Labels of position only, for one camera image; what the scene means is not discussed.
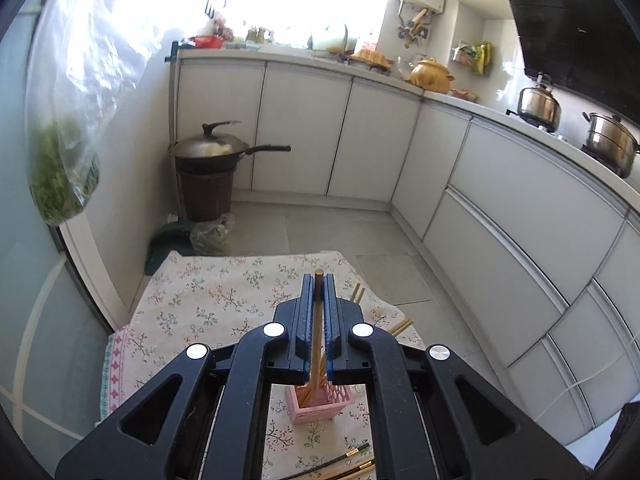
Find dark wok with handle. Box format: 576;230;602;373
172;142;292;173

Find hanging plastic bag of greens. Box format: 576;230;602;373
25;0;166;226

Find steel kettle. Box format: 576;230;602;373
506;74;562;132

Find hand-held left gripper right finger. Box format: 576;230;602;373
322;273;586;480

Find yellow woven basket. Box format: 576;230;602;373
350;47;393;72

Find clear plastic bag of vegetables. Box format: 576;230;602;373
190;212;235;256

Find metal wok lid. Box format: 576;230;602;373
175;120;249;157

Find white kitchen cabinets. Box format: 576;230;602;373
170;42;640;461

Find yellow clay pot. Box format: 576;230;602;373
407;57;456;94

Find steel cooking pot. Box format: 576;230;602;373
581;111;640;178

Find pink patterned white cloth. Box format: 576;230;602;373
101;327;131;418

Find floral tablecloth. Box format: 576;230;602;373
120;250;426;480

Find black range hood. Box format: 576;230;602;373
497;0;640;126

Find brown trash bin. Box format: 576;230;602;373
175;162;236;222

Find white cutting board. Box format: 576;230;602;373
307;24;348;52

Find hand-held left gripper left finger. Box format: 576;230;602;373
55;273;318;480

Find dark green dustpan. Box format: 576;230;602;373
146;220;193;276

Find black chopstick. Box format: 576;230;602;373
267;443;372;471
305;454;376;468

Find pink perforated plastic basket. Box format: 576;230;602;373
286;382;357;425

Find water heater pipes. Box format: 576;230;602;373
397;7;431;48

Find white cable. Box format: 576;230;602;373
534;364;623;422

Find frosted glass sliding door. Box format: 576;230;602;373
0;0;116;480

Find wall rack with packets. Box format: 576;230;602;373
451;41;493;76

